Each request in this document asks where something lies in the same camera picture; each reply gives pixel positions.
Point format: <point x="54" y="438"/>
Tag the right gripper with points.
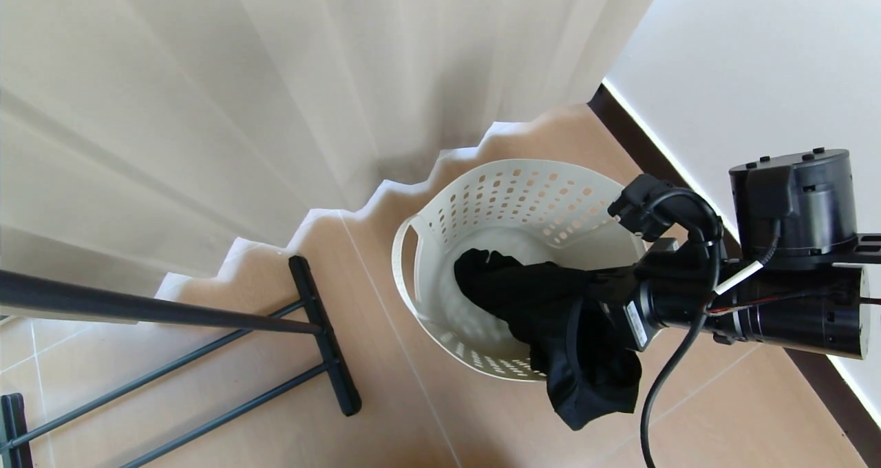
<point x="791" y="316"/>

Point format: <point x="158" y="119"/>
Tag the heap of clothes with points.
<point x="537" y="303"/>

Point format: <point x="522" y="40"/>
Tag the white laundry basket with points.
<point x="440" y="282"/>

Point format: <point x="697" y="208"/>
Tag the black clothes rack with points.
<point x="138" y="310"/>

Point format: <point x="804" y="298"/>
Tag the beige curtain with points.
<point x="275" y="76"/>

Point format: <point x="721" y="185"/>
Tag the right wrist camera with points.
<point x="640" y="206"/>

